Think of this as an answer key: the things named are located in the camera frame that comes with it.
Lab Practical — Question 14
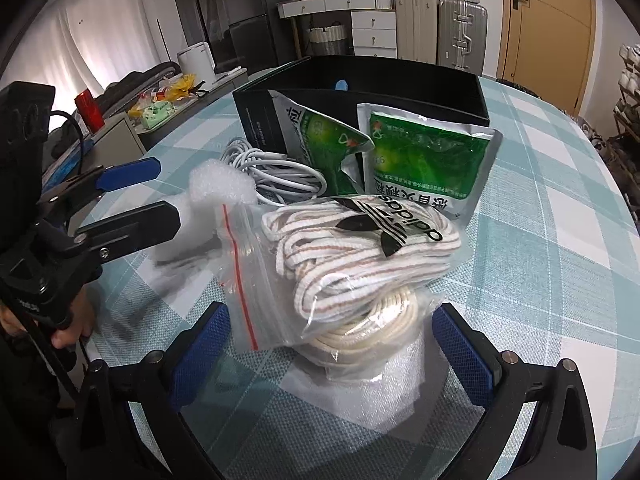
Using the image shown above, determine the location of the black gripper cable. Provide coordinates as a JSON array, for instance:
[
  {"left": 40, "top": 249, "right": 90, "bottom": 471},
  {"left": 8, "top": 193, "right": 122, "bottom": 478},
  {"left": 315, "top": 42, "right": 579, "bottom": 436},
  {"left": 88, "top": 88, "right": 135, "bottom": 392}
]
[{"left": 47, "top": 110, "right": 86, "bottom": 161}]

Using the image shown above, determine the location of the white air purifier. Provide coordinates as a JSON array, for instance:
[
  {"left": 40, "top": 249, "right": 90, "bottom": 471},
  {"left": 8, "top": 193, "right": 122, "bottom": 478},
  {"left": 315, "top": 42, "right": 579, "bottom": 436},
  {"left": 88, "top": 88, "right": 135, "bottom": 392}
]
[{"left": 177, "top": 44, "right": 216, "bottom": 78}]

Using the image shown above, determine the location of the woven laundry basket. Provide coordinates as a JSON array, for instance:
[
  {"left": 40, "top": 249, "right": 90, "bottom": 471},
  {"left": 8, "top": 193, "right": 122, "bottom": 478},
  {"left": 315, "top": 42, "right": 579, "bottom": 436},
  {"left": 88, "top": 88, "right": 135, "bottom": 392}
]
[{"left": 306, "top": 24, "right": 347, "bottom": 57}]

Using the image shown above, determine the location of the dark glass wardrobe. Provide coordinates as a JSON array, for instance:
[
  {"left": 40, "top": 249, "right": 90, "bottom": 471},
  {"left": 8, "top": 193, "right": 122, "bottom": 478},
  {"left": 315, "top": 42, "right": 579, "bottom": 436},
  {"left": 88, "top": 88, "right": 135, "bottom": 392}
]
[{"left": 167, "top": 0, "right": 236, "bottom": 73}]

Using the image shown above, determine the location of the bag of striped shoelaces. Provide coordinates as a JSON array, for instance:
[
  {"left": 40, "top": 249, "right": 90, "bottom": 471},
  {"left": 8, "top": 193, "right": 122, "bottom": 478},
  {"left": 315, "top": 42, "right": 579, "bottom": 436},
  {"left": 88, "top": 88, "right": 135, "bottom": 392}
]
[{"left": 217, "top": 196, "right": 463, "bottom": 351}]

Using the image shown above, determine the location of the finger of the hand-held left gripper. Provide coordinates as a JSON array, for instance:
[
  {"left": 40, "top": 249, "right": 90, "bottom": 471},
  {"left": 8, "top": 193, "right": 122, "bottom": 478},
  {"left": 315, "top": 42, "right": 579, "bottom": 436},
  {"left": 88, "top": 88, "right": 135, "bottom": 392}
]
[
  {"left": 39, "top": 157, "right": 162, "bottom": 217},
  {"left": 74, "top": 201, "right": 182, "bottom": 262}
]

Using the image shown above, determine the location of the white desk with drawers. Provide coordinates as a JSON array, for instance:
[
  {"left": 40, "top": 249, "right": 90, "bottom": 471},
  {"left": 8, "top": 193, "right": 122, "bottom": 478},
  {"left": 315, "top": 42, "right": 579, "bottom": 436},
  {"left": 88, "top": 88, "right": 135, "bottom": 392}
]
[{"left": 277, "top": 0, "right": 398, "bottom": 58}]

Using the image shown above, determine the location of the grey refrigerator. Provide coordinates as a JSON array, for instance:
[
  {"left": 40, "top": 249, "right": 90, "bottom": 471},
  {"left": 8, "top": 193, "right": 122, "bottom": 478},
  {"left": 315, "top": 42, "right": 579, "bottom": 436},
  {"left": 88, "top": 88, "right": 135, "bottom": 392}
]
[{"left": 227, "top": 0, "right": 301, "bottom": 68}]

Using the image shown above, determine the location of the shoe rack with shoes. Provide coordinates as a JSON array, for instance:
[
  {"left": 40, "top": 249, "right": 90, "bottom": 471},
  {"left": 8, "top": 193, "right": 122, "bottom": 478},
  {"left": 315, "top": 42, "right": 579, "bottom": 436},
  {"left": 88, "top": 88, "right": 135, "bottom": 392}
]
[{"left": 607, "top": 42, "right": 640, "bottom": 186}]

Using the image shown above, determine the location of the beige suitcase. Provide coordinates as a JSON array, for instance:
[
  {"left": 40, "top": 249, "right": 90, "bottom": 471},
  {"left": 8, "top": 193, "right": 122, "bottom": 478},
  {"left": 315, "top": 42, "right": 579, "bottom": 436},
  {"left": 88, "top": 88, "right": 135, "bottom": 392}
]
[{"left": 395, "top": 0, "right": 441, "bottom": 65}]

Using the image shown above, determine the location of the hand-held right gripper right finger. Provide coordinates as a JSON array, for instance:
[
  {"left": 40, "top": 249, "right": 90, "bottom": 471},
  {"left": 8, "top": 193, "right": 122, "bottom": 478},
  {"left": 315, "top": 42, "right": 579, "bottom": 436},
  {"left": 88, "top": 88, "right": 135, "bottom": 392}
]
[{"left": 431, "top": 302, "right": 598, "bottom": 480}]

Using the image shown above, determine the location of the person's left forearm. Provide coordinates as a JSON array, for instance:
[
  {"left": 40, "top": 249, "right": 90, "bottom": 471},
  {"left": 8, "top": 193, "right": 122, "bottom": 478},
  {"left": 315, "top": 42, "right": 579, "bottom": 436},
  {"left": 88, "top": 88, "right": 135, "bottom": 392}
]
[{"left": 0, "top": 330, "right": 76, "bottom": 480}]

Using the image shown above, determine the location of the person's left hand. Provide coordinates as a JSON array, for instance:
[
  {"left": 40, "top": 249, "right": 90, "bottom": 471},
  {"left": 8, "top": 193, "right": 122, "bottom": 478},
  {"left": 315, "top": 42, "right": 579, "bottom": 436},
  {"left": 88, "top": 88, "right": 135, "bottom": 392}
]
[{"left": 49, "top": 290, "right": 96, "bottom": 351}]

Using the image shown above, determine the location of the white cable bundle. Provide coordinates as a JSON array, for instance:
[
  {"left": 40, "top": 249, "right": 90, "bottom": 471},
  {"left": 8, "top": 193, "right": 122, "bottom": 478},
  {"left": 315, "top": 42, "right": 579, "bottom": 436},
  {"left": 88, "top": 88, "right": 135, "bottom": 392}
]
[{"left": 220, "top": 139, "right": 328, "bottom": 207}]

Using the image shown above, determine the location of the grey low cabinet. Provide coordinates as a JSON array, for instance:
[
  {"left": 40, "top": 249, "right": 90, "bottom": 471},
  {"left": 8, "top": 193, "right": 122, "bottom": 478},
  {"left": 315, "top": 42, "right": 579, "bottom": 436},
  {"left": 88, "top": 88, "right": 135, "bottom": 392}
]
[{"left": 42, "top": 70, "right": 248, "bottom": 171}]

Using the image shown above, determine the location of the red can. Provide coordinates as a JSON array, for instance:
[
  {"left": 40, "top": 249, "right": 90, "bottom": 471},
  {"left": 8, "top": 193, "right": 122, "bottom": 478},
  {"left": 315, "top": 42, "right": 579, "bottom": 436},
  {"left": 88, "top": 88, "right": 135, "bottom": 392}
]
[{"left": 75, "top": 89, "right": 106, "bottom": 133}]

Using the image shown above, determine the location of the green plastic bag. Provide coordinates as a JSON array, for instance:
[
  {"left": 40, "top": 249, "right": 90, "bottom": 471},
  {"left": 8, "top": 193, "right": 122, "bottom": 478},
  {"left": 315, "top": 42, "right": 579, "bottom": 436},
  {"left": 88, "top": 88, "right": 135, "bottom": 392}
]
[{"left": 142, "top": 101, "right": 176, "bottom": 128}]

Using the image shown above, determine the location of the green and white pouch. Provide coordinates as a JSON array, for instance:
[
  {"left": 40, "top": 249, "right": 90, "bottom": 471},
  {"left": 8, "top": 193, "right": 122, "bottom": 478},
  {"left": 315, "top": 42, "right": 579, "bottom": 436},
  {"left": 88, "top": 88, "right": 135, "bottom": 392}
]
[
  {"left": 267, "top": 89, "right": 376, "bottom": 198},
  {"left": 356, "top": 102, "right": 503, "bottom": 221}
]

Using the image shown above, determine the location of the white bubble wrap roll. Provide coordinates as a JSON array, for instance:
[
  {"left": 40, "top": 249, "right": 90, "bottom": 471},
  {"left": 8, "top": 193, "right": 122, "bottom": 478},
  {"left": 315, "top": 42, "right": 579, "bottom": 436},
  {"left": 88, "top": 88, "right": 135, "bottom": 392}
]
[{"left": 150, "top": 160, "right": 257, "bottom": 266}]

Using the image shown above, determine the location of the white curtain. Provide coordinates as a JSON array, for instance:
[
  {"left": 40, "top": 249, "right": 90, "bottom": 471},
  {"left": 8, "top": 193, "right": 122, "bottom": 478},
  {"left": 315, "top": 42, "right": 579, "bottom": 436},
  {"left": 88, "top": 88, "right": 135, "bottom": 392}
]
[{"left": 0, "top": 0, "right": 173, "bottom": 101}]

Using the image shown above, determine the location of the silver suitcase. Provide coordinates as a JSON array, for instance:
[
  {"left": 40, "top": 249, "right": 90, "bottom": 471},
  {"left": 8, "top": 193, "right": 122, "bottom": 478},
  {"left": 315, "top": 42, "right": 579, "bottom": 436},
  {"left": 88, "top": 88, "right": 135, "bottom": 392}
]
[{"left": 437, "top": 0, "right": 488, "bottom": 71}]

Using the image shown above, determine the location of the black cardboard box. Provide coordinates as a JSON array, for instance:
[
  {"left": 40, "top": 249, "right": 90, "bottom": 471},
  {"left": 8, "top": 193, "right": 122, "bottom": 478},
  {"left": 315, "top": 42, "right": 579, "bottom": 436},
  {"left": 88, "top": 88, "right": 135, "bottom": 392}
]
[{"left": 233, "top": 56, "right": 490, "bottom": 158}]

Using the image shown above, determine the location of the wooden door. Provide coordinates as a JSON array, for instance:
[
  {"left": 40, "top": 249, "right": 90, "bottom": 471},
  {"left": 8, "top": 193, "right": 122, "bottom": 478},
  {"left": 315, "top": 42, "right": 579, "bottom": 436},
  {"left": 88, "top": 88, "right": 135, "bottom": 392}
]
[{"left": 502, "top": 0, "right": 593, "bottom": 116}]

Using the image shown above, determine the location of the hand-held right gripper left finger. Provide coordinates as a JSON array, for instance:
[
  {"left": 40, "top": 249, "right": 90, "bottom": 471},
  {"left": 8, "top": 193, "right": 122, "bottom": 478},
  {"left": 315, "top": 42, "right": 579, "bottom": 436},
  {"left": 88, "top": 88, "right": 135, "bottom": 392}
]
[{"left": 70, "top": 301, "right": 233, "bottom": 480}]

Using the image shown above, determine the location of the yellow snack bag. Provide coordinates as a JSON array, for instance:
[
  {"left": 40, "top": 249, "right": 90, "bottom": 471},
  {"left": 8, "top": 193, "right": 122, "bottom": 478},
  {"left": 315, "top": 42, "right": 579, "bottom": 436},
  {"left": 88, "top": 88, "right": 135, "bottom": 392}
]
[{"left": 165, "top": 74, "right": 197, "bottom": 98}]

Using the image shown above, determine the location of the teal checkered tablecloth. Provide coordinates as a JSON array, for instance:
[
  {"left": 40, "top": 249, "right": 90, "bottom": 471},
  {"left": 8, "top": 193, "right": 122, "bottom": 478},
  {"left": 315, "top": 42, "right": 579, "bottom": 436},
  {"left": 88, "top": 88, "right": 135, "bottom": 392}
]
[{"left": 75, "top": 57, "right": 633, "bottom": 480}]

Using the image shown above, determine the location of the cream rope coil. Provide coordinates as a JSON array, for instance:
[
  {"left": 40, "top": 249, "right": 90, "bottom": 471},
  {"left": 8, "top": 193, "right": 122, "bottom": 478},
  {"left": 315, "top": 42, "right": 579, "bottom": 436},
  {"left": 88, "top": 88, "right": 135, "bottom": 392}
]
[{"left": 295, "top": 285, "right": 436, "bottom": 376}]

